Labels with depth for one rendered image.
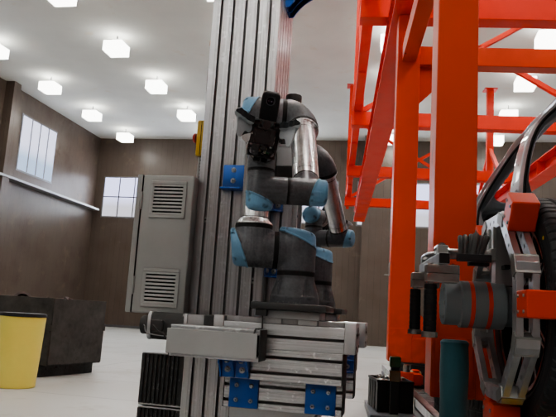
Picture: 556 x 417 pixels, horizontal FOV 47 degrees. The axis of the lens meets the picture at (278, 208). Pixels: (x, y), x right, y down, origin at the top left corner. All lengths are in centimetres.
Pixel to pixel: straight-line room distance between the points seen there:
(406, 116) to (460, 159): 209
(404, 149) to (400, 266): 82
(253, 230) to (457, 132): 104
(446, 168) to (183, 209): 104
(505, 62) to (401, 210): 130
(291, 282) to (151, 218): 57
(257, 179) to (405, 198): 287
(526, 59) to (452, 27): 224
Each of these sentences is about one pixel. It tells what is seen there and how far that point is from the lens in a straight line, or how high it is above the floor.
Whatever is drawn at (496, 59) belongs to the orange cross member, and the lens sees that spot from 492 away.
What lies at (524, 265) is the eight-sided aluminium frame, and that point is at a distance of 180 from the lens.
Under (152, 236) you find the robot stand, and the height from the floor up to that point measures 102.
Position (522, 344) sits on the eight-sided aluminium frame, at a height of 75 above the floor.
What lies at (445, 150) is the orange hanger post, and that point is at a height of 145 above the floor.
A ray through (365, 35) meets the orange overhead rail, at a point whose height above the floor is 341.
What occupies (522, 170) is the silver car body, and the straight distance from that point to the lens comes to 359.
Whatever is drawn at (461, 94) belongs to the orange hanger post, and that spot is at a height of 168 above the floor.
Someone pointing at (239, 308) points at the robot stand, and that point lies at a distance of 214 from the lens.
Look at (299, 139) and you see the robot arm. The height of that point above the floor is 130.
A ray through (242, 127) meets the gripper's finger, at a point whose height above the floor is 121.
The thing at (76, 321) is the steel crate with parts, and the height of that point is 57.
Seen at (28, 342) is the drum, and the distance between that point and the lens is 617.
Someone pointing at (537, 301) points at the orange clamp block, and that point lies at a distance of 171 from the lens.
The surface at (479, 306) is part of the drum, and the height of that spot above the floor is 84.
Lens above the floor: 79
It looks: 9 degrees up
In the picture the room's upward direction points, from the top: 4 degrees clockwise
